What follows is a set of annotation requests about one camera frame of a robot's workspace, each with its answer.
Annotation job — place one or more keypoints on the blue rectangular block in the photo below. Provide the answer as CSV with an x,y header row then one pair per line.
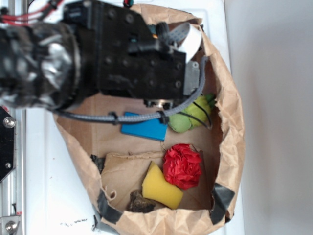
x,y
151,129

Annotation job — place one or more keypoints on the yellow sponge piece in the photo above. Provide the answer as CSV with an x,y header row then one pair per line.
x,y
156,188

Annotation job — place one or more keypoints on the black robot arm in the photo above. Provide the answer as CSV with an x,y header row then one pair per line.
x,y
40,66

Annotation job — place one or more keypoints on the black metal bracket plate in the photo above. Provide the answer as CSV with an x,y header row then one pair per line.
x,y
7,144

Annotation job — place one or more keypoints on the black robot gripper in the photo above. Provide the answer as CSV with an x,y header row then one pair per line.
x,y
119,55

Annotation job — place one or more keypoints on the dark brown rock lump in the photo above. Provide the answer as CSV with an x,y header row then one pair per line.
x,y
140,204

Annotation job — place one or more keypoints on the brown paper bag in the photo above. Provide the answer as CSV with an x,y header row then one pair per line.
x,y
111,165

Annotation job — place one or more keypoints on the aluminium frame rail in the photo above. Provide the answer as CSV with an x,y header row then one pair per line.
x,y
12,189

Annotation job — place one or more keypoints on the red crumpled paper ball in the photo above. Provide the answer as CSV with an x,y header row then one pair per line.
x,y
181,166

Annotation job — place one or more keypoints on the green plush toy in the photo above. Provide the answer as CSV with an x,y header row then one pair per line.
x,y
197,114

